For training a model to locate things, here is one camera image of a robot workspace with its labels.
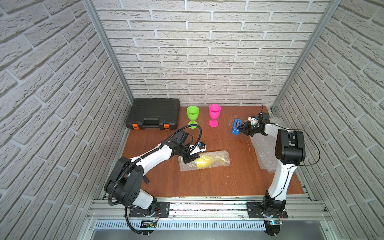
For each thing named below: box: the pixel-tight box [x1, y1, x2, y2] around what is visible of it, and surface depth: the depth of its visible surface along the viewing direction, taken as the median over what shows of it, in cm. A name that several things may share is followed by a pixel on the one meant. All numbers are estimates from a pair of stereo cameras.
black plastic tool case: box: [125, 98, 181, 130], surface depth 110 cm
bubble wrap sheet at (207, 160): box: [177, 150, 231, 172], surface depth 85 cm
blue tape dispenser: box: [231, 118, 243, 136], surface depth 105 cm
